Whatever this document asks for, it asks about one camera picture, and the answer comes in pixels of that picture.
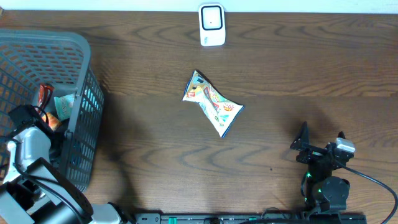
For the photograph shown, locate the cream snack bag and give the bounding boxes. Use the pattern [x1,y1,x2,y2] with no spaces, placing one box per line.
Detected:
[182,70,245,138]

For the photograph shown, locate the light blue wipes packet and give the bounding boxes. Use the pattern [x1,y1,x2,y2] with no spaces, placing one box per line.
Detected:
[54,94,75,121]

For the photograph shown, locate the small orange packet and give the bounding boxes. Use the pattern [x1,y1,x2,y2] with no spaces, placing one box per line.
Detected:
[42,113,62,131]

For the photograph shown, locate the red snack bar wrapper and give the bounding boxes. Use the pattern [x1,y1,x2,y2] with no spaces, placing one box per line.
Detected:
[37,83,55,109]

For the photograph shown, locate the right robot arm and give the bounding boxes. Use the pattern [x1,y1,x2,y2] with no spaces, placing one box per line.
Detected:
[290,122,356,220]

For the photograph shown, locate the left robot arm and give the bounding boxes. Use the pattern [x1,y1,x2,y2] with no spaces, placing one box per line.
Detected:
[1,126,136,223]

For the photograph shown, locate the white barcode scanner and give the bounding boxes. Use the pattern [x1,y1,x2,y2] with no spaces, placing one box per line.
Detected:
[198,3,226,47]

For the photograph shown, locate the grey plastic shopping basket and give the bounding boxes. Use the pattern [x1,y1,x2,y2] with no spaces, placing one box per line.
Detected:
[1,29,104,191]

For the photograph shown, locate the right black cable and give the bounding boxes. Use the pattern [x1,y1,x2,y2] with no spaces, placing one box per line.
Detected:
[332,158,398,224]

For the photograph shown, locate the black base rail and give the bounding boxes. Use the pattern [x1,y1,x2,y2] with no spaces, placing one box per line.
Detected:
[134,212,367,224]

